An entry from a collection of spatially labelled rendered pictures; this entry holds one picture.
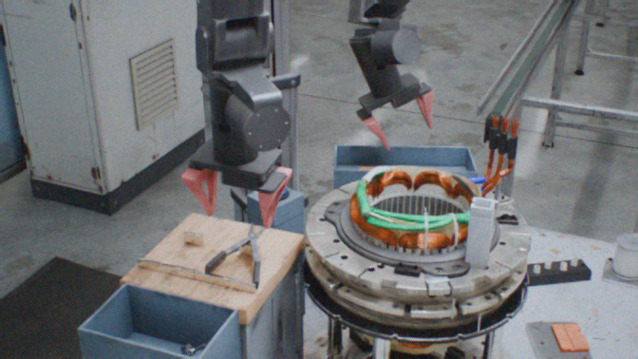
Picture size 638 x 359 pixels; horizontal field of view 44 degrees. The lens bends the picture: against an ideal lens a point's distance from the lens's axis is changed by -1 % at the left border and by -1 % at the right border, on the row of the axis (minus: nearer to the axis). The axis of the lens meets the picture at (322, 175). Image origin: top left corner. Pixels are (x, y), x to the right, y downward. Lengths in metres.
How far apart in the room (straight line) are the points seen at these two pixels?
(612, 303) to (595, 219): 1.94
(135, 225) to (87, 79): 0.64
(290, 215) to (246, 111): 0.49
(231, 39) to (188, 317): 0.38
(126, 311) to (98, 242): 2.20
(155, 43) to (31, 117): 0.61
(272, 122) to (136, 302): 0.35
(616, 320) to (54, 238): 2.40
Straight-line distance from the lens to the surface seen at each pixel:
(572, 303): 1.58
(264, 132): 0.88
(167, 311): 1.08
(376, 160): 1.46
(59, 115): 3.41
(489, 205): 1.03
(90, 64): 3.22
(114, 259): 3.17
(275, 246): 1.14
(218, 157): 0.97
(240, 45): 0.90
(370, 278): 1.02
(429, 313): 1.03
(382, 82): 1.32
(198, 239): 1.15
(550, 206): 3.58
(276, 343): 1.18
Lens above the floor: 1.67
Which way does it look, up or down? 27 degrees down
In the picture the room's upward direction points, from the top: straight up
